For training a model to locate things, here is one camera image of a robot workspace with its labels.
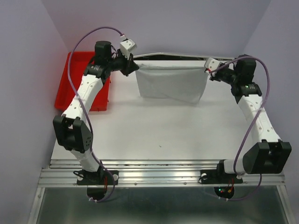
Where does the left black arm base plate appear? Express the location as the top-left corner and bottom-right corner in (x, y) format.
(73, 170), (119, 186)

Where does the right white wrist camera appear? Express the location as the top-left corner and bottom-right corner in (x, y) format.
(204, 57), (222, 71)

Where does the aluminium front rail frame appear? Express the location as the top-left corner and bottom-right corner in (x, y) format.
(37, 159), (285, 189)

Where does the red plastic tray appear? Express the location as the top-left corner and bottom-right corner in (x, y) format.
(55, 51), (111, 112)

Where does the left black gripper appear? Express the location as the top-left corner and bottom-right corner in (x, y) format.
(106, 48), (138, 76)

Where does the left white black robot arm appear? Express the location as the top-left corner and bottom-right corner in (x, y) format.
(53, 38), (139, 185)

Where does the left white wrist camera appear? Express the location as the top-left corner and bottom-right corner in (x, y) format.
(120, 39), (137, 59)

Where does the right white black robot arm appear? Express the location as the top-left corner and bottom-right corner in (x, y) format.
(204, 55), (292, 182)

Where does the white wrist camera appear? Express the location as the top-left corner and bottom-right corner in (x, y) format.
(120, 39), (137, 59)
(204, 57), (222, 71)

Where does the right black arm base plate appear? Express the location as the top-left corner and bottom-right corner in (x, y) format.
(199, 169), (243, 184)

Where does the white fabric skirt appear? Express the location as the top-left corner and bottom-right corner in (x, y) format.
(135, 63), (208, 104)

